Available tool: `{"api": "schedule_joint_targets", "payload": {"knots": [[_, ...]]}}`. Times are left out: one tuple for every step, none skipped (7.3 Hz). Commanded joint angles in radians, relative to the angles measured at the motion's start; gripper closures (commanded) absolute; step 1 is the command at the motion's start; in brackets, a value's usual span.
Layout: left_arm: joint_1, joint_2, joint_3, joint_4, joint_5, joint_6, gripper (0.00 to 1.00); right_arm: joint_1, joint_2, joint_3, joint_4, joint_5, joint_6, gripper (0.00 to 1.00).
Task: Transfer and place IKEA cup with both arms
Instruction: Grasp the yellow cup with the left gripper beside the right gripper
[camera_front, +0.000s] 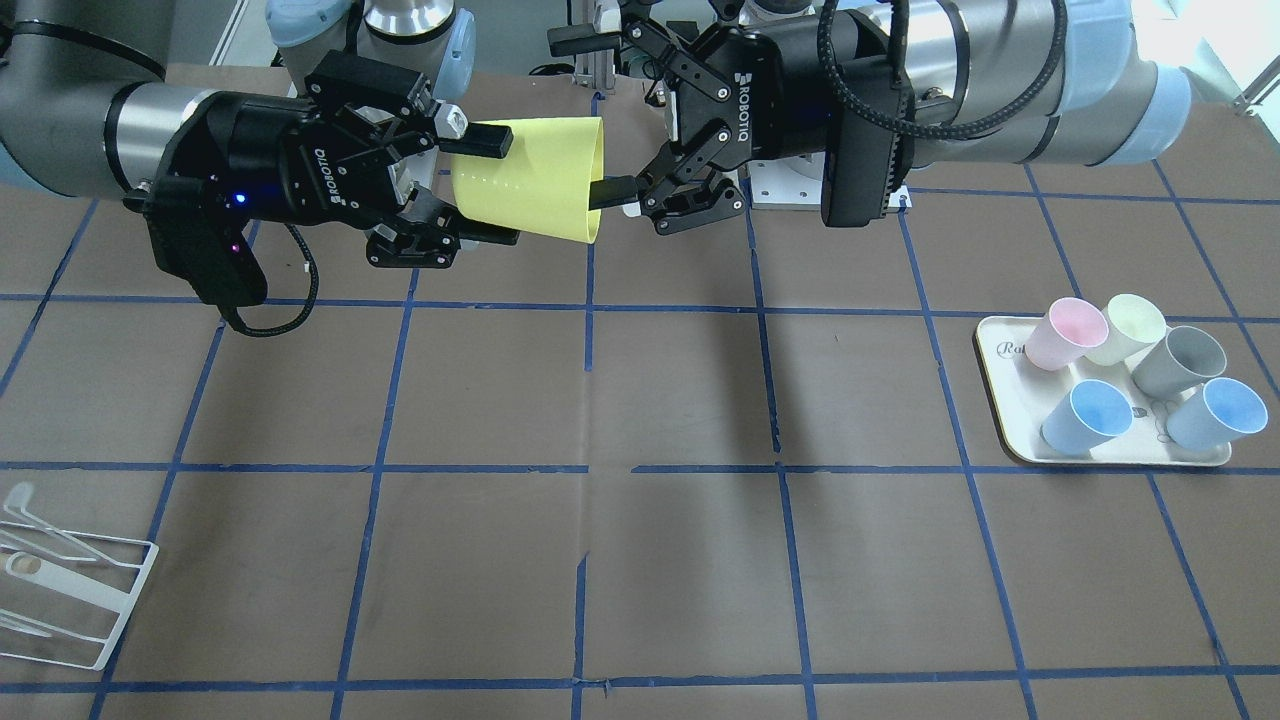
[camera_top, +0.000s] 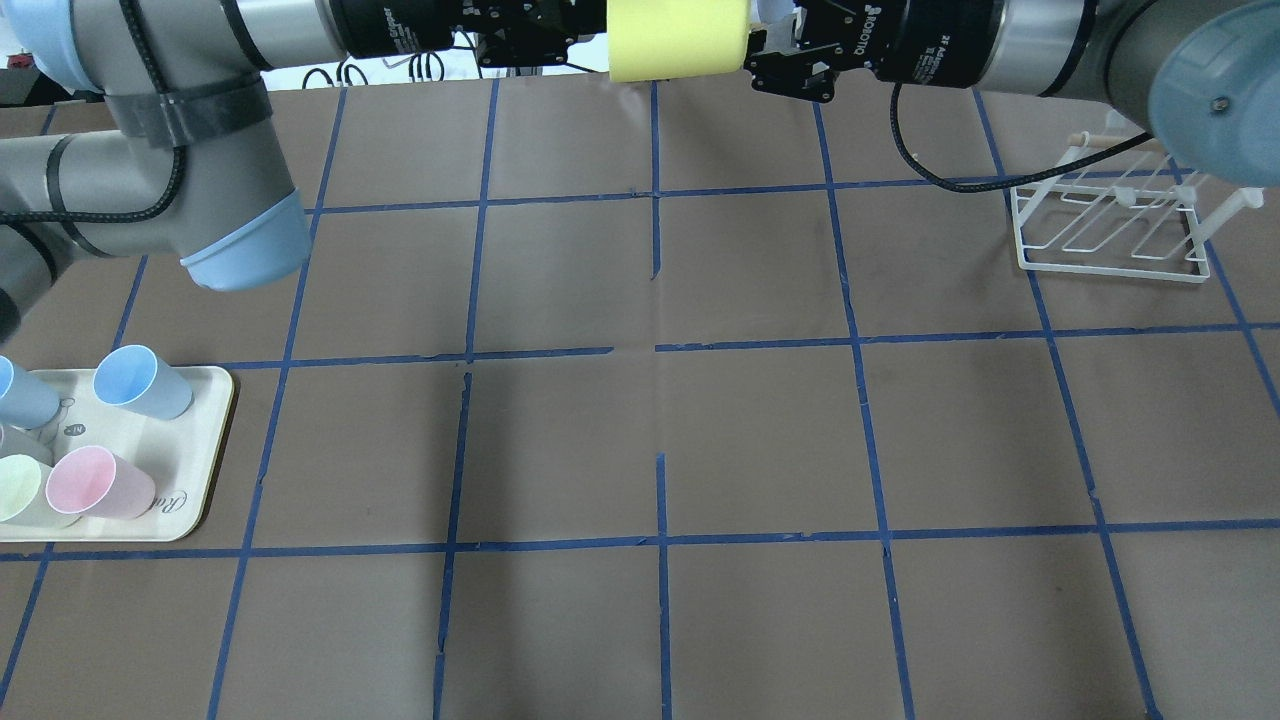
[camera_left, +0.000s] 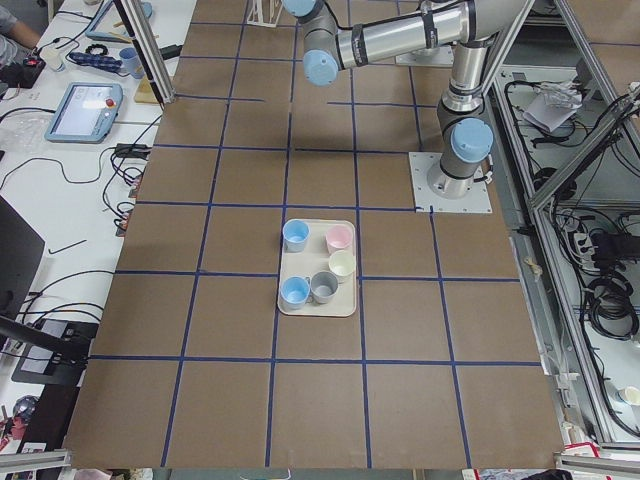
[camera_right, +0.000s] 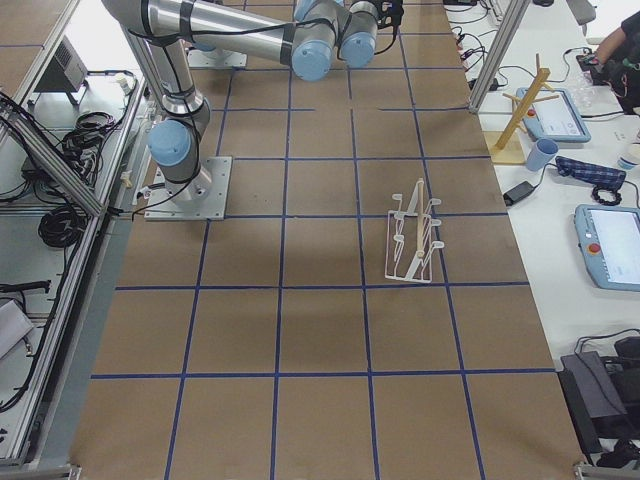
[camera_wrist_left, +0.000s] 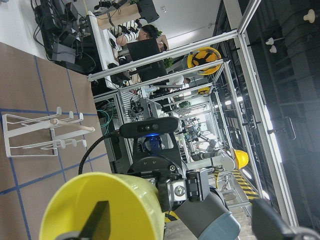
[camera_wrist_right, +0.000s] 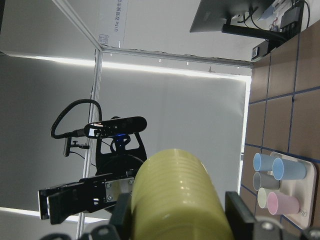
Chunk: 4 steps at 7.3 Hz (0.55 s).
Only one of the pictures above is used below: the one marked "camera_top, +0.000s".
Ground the blue cup at edge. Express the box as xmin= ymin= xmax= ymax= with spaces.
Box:
xmin=1 ymin=356 xmax=61 ymax=430

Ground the blue cup on tray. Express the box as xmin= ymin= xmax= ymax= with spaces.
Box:
xmin=91 ymin=345 xmax=195 ymax=421

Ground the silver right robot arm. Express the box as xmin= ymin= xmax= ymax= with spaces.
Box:
xmin=744 ymin=1 xmax=1279 ymax=188

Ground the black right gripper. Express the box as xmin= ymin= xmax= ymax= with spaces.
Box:
xmin=745 ymin=1 xmax=1001 ymax=102

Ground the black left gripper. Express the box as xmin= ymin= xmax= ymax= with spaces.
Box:
xmin=328 ymin=1 xmax=607 ymax=68

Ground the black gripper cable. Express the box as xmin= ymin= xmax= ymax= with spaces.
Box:
xmin=890 ymin=82 xmax=1153 ymax=195

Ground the pale green cup on tray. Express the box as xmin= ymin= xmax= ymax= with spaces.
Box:
xmin=1 ymin=454 xmax=81 ymax=529

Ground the beige serving tray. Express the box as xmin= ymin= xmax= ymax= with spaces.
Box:
xmin=1 ymin=366 xmax=237 ymax=544

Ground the pink cup on tray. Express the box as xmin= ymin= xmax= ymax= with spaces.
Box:
xmin=45 ymin=445 xmax=157 ymax=520

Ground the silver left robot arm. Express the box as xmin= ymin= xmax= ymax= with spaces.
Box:
xmin=1 ymin=1 xmax=605 ymax=340

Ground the white wire cup rack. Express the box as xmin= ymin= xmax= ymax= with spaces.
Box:
xmin=1009 ymin=141 xmax=1265 ymax=284

